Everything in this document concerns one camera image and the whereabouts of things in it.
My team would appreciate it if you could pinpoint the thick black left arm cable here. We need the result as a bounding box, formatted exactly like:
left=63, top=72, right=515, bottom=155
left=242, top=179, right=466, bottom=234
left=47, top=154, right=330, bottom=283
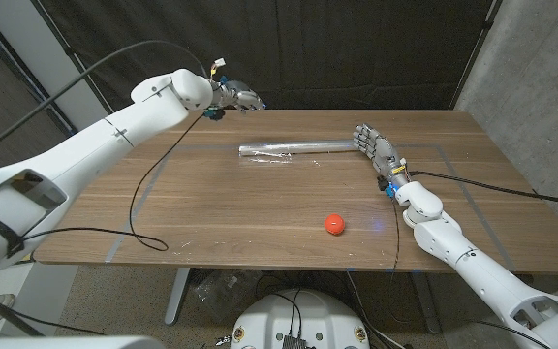
left=0, top=39, right=210, bottom=338

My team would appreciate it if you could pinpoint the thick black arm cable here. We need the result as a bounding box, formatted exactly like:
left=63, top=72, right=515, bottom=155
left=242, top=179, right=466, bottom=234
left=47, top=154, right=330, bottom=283
left=0, top=39, right=210, bottom=338
left=408, top=170, right=558, bottom=212

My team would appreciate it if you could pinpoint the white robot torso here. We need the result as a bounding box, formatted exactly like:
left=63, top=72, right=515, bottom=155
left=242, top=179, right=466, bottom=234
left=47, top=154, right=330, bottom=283
left=230, top=289, right=371, bottom=349

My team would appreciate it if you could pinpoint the silver foil roll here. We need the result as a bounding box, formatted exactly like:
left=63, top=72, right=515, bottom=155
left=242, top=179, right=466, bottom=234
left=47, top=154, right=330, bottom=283
left=237, top=139, right=360, bottom=164

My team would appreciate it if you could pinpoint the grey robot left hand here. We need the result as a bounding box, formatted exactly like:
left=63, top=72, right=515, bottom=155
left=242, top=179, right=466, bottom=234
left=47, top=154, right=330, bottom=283
left=210, top=77, right=266, bottom=115

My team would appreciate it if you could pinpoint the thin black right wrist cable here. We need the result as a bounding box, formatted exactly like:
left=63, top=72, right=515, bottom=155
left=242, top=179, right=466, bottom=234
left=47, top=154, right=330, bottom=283
left=387, top=191, right=401, bottom=272

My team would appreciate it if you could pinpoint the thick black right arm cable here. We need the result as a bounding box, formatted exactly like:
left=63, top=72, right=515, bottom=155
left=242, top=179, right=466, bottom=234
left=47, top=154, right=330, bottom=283
left=408, top=170, right=558, bottom=212

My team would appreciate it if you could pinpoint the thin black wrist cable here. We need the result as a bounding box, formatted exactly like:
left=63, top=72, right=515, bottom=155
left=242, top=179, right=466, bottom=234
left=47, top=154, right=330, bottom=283
left=387, top=191, right=401, bottom=272
left=19, top=111, right=206, bottom=253

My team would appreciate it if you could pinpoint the clear plastic bag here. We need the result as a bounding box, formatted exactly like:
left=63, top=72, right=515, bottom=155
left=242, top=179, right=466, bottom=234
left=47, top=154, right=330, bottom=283
left=194, top=269, right=261, bottom=316

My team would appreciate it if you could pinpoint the grey table leg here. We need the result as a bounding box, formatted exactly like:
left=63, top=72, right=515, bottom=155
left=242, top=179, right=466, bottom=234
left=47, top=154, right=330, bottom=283
left=409, top=271, right=443, bottom=335
left=164, top=267, right=192, bottom=325

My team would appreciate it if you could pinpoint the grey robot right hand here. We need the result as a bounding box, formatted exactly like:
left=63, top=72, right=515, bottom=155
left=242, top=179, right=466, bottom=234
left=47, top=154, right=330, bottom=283
left=353, top=122, right=411, bottom=188

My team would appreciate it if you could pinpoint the thin black left wrist cable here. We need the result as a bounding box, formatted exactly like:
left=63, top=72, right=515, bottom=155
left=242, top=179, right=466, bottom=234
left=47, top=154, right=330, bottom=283
left=19, top=111, right=206, bottom=253

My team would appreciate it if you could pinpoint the orange ball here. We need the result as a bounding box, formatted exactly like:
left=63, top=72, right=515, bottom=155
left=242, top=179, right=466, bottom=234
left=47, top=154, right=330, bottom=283
left=325, top=213, right=346, bottom=237

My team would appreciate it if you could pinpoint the black backdrop curtain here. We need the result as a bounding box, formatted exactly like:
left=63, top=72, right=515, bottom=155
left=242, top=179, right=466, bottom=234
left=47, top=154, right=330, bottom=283
left=36, top=0, right=498, bottom=132

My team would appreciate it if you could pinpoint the black backdrop stand pole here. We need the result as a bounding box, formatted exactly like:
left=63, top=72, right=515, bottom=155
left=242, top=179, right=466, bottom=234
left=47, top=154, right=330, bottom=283
left=448, top=0, right=504, bottom=111
left=30, top=0, right=113, bottom=117

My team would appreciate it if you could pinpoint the black finned torso module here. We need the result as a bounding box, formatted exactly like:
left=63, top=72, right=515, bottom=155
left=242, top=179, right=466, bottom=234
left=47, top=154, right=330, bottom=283
left=282, top=333, right=309, bottom=349

